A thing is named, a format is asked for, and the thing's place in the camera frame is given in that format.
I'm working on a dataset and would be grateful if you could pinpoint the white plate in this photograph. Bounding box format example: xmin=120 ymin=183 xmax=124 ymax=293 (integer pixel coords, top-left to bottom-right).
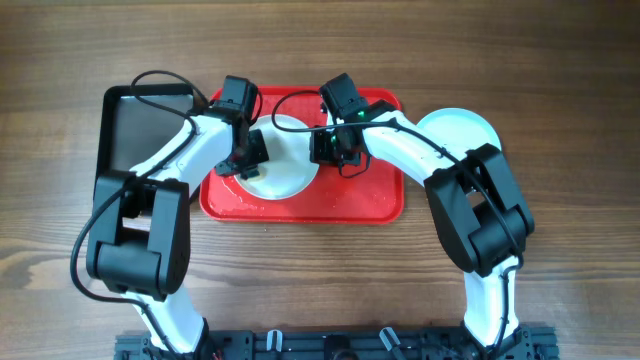
xmin=235 ymin=115 xmax=319 ymax=200

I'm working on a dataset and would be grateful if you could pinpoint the light blue plate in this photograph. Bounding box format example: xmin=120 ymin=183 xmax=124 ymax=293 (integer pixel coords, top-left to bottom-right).
xmin=417 ymin=108 xmax=502 ymax=150

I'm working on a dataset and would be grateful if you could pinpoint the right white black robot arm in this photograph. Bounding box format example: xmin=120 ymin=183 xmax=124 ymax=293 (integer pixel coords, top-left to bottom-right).
xmin=312 ymin=100 xmax=535 ymax=358

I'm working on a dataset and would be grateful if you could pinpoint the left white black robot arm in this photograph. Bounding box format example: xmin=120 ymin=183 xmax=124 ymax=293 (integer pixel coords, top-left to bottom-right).
xmin=70 ymin=100 xmax=262 ymax=359

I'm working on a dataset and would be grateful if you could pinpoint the black water tray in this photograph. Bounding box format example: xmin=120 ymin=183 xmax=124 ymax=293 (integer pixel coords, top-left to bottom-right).
xmin=95 ymin=83 xmax=194 ymax=177

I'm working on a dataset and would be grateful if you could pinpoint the black mounting rail base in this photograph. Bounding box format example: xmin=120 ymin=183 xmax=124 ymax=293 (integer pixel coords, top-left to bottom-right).
xmin=113 ymin=325 xmax=560 ymax=360

